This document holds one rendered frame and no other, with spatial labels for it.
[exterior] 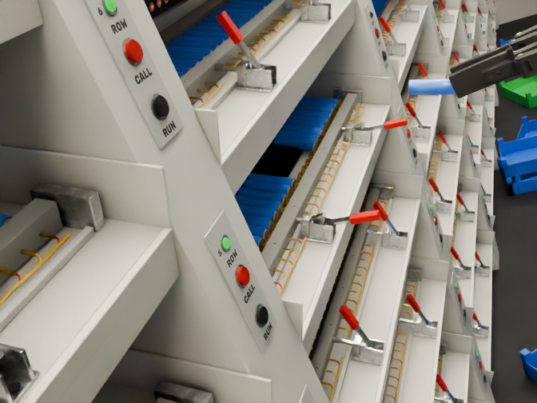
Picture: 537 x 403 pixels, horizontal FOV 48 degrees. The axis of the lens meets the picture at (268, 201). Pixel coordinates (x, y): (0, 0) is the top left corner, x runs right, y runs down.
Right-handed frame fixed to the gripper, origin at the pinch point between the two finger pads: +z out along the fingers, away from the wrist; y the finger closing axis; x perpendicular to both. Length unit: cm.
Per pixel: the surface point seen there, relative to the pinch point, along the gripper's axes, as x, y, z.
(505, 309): 98, -80, 33
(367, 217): 7.0, 12.9, 15.9
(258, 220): 2.4, 13.8, 28.4
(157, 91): -19.0, 34.4, 15.9
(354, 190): 8.7, 0.6, 21.2
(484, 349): 87, -52, 35
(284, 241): 4.5, 17.3, 24.5
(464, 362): 68, -27, 31
